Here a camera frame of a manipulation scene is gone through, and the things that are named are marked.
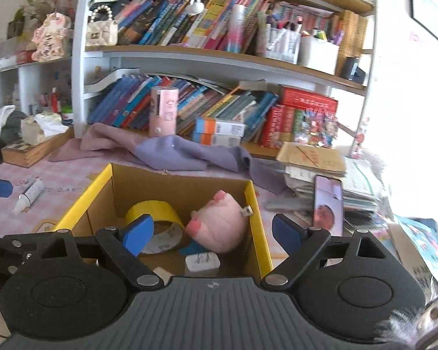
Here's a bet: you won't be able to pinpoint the yellow tape roll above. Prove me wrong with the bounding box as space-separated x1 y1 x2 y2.
121 201 184 256

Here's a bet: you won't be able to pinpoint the pink plush pig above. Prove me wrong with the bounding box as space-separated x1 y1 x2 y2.
185 190 253 254

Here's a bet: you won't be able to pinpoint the white charger plug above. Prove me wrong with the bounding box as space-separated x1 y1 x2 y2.
184 252 220 277

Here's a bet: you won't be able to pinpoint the beige eraser block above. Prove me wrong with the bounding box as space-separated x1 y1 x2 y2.
152 267 174 285

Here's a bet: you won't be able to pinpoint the pink checkered table mat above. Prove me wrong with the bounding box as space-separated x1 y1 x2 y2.
0 152 315 340

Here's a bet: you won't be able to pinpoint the white glue tube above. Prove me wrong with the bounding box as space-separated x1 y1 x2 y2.
12 178 44 213

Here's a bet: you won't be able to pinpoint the wooden chess box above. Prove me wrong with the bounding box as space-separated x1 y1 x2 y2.
1 127 74 168

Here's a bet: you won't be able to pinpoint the smartphone with lit screen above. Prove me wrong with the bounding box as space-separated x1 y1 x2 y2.
312 175 344 236

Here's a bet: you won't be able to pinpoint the yellow cardboard box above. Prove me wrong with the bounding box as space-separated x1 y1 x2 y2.
56 164 273 280

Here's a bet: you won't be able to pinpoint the crumpled beige paper bag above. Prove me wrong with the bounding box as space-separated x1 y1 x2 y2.
20 112 69 146

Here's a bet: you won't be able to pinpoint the brown paper envelope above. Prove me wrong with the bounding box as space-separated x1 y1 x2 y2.
276 142 347 175

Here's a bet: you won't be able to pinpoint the pink purple cloth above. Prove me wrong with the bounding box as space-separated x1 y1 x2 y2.
49 123 286 194

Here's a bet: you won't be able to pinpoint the red boxed book set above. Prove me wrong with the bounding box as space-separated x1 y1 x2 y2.
259 85 338 148

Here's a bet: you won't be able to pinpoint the orange white carton boxes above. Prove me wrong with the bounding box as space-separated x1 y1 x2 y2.
191 118 247 147

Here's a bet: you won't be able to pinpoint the white bookshelf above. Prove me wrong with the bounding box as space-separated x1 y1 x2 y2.
71 0 376 137

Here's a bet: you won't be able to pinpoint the white pen holder box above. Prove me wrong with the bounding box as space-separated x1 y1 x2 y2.
297 36 339 75

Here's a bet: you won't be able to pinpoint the white quilted handbag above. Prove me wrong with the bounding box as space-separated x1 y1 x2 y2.
86 5 119 47

